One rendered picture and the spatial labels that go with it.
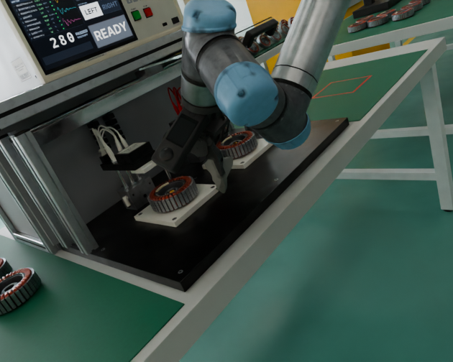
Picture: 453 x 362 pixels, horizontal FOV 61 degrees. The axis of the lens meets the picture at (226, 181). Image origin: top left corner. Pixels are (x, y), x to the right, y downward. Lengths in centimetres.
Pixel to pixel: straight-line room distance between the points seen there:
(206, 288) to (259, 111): 29
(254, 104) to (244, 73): 4
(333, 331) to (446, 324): 36
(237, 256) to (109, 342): 24
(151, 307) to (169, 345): 8
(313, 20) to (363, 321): 113
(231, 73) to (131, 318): 41
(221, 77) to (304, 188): 38
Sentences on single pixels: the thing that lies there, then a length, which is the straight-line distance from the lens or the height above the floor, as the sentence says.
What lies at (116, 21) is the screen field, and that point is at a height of 118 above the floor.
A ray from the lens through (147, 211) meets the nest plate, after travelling 91.
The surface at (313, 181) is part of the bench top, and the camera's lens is 84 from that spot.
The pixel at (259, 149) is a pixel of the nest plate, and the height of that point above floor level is 78.
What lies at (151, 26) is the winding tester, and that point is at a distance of 107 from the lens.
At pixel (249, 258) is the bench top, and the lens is 69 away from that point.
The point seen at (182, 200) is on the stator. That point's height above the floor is 80.
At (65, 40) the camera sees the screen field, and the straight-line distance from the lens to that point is 94.
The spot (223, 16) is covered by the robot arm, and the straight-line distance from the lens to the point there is 56.
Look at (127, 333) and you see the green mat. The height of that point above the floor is 75.
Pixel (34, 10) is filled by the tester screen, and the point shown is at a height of 125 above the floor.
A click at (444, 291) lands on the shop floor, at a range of 161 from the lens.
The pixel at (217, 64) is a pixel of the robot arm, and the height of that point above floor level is 106.
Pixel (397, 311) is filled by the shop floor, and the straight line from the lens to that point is 156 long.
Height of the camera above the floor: 112
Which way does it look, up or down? 22 degrees down
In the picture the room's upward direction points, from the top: 22 degrees counter-clockwise
